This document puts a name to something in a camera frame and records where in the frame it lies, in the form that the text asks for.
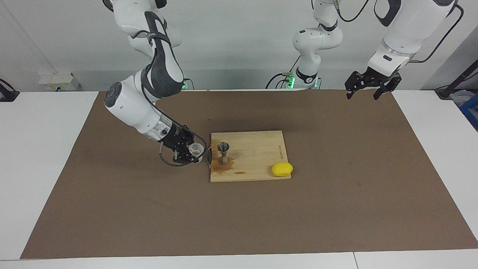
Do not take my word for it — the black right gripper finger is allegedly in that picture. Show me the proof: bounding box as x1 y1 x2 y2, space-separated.
173 149 201 164
181 127 199 145

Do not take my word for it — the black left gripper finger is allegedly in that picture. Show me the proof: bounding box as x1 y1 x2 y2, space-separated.
344 71 369 100
373 80 401 101

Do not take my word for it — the steel double jigger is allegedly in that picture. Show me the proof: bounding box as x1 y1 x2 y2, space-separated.
217 142 230 165

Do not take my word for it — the wooden cutting board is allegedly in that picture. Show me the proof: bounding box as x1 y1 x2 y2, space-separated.
207 130 292 183

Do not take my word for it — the black stand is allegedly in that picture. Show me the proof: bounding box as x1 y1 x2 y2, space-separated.
435 59 478 100

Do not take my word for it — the blue box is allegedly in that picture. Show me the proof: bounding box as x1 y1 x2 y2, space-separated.
459 93 478 132

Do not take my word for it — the yellow lemon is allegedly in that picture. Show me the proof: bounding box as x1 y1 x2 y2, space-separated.
271 162 294 177

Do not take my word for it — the brown table mat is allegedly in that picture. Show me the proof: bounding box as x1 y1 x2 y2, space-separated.
21 90 478 259

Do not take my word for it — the white power strip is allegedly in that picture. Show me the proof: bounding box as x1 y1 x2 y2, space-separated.
38 72 81 92

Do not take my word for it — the black table clamp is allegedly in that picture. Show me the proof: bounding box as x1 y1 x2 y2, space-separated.
0 78 20 102

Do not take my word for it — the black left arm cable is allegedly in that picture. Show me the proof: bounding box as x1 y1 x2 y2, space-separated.
335 0 465 64

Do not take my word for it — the black base cable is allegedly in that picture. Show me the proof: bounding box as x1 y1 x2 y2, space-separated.
265 55 301 90

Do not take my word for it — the black right arm strap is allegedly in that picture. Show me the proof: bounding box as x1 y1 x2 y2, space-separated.
145 31 165 44

